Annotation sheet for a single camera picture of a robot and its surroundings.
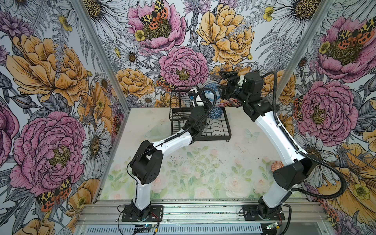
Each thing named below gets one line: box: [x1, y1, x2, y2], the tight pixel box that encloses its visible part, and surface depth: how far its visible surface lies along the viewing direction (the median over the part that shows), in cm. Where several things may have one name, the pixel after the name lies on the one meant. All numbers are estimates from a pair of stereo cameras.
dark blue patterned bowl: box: [208, 106, 223, 119], surface depth 118 cm
